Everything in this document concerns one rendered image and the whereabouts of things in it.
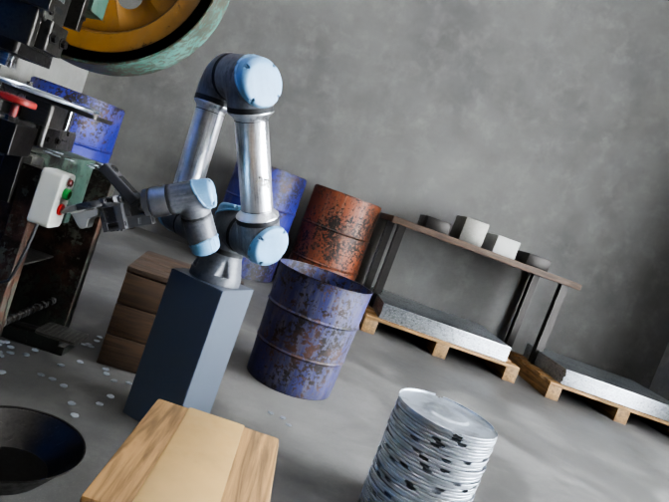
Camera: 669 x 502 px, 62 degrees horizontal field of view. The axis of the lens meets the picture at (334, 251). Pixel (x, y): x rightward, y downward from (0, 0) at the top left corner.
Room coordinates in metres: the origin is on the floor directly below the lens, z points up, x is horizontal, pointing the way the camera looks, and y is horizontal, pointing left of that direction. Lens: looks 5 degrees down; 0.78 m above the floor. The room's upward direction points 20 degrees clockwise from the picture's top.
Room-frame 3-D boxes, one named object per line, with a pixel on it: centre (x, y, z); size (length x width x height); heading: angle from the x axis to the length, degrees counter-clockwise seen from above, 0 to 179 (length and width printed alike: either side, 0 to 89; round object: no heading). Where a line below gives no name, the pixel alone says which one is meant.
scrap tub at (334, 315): (2.34, -0.01, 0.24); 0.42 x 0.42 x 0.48
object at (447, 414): (1.53, -0.46, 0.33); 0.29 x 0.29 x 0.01
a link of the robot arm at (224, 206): (1.60, 0.30, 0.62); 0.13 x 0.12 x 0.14; 46
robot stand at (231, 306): (1.60, 0.30, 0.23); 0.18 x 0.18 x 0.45; 71
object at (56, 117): (1.53, 0.85, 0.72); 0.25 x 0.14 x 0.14; 95
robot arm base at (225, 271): (1.60, 0.30, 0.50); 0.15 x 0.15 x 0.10
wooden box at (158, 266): (2.03, 0.47, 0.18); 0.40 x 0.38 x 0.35; 101
